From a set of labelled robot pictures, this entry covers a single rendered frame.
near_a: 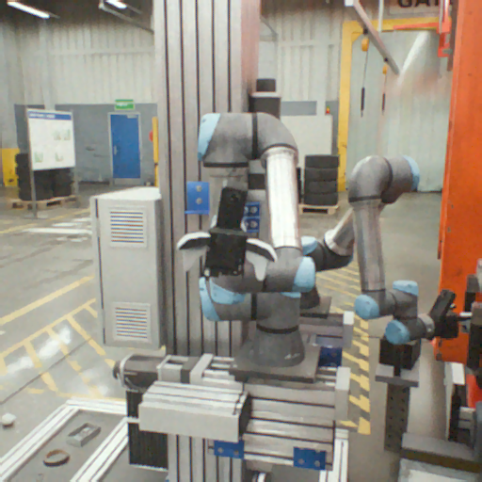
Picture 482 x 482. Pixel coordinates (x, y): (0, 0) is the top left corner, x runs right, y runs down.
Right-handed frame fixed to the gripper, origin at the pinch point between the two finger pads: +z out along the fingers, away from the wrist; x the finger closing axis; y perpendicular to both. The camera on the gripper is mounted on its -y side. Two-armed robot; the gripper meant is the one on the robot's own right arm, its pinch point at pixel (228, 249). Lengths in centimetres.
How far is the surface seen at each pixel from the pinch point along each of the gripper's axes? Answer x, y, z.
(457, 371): -111, 71, -137
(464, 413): -111, 84, -123
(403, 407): -90, 90, -135
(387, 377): -74, 70, -119
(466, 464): -110, 99, -110
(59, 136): 321, 27, -943
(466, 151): -85, -23, -117
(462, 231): -90, 6, -117
